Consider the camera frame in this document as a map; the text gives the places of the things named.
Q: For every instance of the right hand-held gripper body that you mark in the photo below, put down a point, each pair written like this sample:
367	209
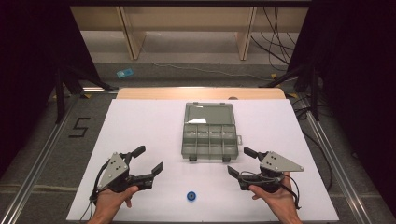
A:
278	163

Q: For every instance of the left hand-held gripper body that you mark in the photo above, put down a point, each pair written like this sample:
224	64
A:
113	169

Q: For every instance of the person's left hand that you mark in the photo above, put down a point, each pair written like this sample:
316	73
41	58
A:
109	200

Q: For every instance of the person's right hand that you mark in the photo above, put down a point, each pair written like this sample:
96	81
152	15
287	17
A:
280	202

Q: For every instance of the white board sheet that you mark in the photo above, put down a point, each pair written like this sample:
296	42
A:
140	130

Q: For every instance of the clear plastic compartment box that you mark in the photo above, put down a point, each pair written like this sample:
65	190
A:
210	146

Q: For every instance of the small blue round wheel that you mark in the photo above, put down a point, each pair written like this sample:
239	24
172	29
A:
191	196

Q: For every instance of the yellow tape piece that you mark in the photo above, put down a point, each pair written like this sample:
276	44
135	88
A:
87	95
293	95
274	76

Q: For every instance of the black metal stand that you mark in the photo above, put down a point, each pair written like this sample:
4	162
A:
315	99
59	99

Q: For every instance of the light blue card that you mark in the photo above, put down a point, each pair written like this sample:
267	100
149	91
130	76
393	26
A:
125	73

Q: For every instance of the black curtain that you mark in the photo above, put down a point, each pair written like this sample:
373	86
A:
25	62
358	62

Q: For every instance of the light wooden shelf unit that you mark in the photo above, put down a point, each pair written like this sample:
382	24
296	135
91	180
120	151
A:
186	18

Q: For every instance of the aluminium floor rail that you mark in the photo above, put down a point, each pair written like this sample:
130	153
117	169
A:
341	177
43	155

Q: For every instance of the black frame bar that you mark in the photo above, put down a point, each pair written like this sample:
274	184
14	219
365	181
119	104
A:
186	2

